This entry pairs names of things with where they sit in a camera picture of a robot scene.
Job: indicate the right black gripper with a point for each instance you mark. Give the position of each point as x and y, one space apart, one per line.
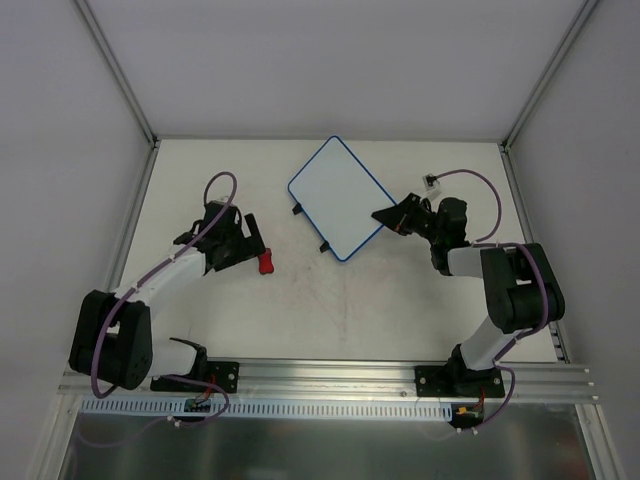
409 218

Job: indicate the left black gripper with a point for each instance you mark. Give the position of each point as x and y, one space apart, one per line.
253 235

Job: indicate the red bone-shaped eraser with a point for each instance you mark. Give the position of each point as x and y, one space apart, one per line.
266 266

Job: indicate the blue framed whiteboard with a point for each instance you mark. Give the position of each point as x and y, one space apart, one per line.
338 194

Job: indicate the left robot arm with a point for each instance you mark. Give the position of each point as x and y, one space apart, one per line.
113 340

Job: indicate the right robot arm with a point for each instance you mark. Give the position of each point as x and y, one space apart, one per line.
522 295

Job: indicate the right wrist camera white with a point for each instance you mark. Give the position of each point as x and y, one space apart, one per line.
432 186

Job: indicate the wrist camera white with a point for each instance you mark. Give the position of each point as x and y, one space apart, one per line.
218 202
432 186

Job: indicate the whiteboard wire stand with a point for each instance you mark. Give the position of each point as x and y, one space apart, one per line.
310 225

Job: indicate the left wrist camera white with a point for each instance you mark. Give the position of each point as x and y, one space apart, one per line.
218 202

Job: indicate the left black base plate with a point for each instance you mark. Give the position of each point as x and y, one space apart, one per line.
224 374

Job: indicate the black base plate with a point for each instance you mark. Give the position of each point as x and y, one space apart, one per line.
224 374
438 381

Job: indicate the aluminium mounting rail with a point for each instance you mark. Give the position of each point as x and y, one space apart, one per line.
350 380

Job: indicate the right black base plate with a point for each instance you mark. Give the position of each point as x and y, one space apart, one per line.
438 381

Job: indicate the slotted cable duct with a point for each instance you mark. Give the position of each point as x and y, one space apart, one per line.
271 408

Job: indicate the left aluminium frame post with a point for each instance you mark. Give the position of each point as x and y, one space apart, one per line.
91 22

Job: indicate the aluminium frame post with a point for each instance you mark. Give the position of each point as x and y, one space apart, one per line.
560 53
91 22

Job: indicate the right aluminium frame post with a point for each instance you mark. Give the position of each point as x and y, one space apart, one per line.
560 53

